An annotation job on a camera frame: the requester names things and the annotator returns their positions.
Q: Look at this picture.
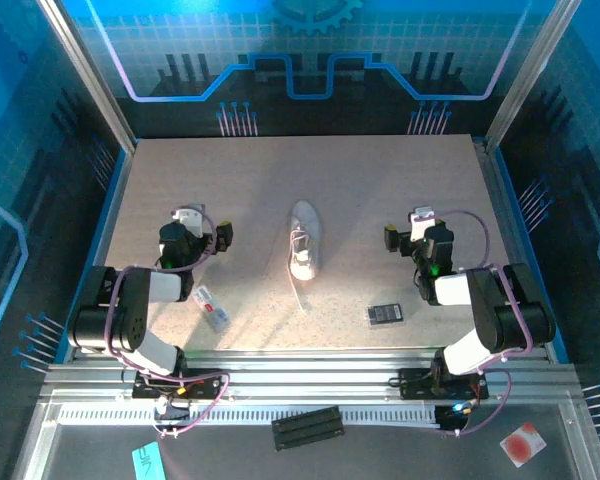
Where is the white shoe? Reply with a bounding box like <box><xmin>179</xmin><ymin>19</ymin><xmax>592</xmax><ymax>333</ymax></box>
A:
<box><xmin>287</xmin><ymin>199</ymin><xmax>326</xmax><ymax>282</ymax></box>

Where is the black flat packet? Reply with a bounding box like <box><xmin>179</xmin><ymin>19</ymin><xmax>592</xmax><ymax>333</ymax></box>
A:
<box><xmin>366</xmin><ymin>302</ymin><xmax>408</xmax><ymax>330</ymax></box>

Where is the blue table edge strip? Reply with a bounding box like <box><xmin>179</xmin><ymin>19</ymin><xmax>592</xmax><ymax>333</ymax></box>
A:
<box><xmin>62</xmin><ymin>147</ymin><xmax>134</xmax><ymax>364</ymax></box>
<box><xmin>492</xmin><ymin>147</ymin><xmax>571</xmax><ymax>364</ymax></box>

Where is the black controller box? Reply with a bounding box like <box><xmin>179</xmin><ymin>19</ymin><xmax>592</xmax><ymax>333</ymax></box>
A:
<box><xmin>434</xmin><ymin>402</ymin><xmax>475</xmax><ymax>434</ymax></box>

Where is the black ridged block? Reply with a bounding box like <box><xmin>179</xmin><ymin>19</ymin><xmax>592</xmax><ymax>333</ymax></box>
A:
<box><xmin>271</xmin><ymin>405</ymin><xmax>346</xmax><ymax>452</ymax></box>

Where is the white card with red circle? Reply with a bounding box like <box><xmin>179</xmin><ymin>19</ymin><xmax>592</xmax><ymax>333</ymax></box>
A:
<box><xmin>498</xmin><ymin>421</ymin><xmax>549</xmax><ymax>469</ymax></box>

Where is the teal card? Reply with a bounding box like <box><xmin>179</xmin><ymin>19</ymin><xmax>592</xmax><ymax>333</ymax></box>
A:
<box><xmin>131</xmin><ymin>440</ymin><xmax>165</xmax><ymax>480</ymax></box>

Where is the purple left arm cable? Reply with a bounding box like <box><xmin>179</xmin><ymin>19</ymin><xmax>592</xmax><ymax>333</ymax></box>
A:
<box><xmin>104</xmin><ymin>202</ymin><xmax>231</xmax><ymax>441</ymax></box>

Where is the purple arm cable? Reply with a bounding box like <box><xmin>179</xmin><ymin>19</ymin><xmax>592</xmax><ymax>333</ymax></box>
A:
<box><xmin>432</xmin><ymin>208</ymin><xmax>536</xmax><ymax>439</ymax></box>
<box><xmin>104</xmin><ymin>202</ymin><xmax>231</xmax><ymax>441</ymax></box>

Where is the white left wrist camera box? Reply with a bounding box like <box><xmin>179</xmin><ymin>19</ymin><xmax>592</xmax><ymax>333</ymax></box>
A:
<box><xmin>171</xmin><ymin>206</ymin><xmax>205</xmax><ymax>237</ymax></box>

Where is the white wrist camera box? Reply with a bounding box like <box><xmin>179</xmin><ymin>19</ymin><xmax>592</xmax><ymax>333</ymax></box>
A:
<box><xmin>171</xmin><ymin>206</ymin><xmax>205</xmax><ymax>237</ymax></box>
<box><xmin>407</xmin><ymin>206</ymin><xmax>437</xmax><ymax>242</ymax></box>

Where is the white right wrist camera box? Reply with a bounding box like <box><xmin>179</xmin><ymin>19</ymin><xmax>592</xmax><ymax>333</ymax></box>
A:
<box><xmin>407</xmin><ymin>206</ymin><xmax>437</xmax><ymax>242</ymax></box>

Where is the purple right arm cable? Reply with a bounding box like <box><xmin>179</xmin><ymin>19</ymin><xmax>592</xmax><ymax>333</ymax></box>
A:
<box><xmin>432</xmin><ymin>208</ymin><xmax>536</xmax><ymax>439</ymax></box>

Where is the aluminium side rail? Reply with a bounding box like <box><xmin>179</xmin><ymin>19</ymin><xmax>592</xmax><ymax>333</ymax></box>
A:
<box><xmin>472</xmin><ymin>137</ymin><xmax>551</xmax><ymax>361</ymax></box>

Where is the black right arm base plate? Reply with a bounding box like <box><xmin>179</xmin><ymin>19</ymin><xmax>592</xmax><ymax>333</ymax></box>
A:
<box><xmin>397</xmin><ymin>367</ymin><xmax>490</xmax><ymax>401</ymax></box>

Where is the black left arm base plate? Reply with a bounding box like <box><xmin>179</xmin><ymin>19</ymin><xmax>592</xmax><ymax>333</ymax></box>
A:
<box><xmin>131</xmin><ymin>367</ymin><xmax>225</xmax><ymax>401</ymax></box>

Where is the aluminium front rail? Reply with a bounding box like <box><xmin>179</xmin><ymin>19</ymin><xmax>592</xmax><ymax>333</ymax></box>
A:
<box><xmin>38</xmin><ymin>347</ymin><xmax>589</xmax><ymax>402</ymax></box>

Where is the white slotted cable duct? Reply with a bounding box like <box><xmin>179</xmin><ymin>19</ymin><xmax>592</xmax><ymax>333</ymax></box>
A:
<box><xmin>57</xmin><ymin>403</ymin><xmax>444</xmax><ymax>427</ymax></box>

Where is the aluminium corner post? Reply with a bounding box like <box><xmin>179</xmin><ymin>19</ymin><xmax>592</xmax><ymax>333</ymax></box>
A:
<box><xmin>37</xmin><ymin>0</ymin><xmax>139</xmax><ymax>154</ymax></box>
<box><xmin>482</xmin><ymin>0</ymin><xmax>584</xmax><ymax>154</ymax></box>

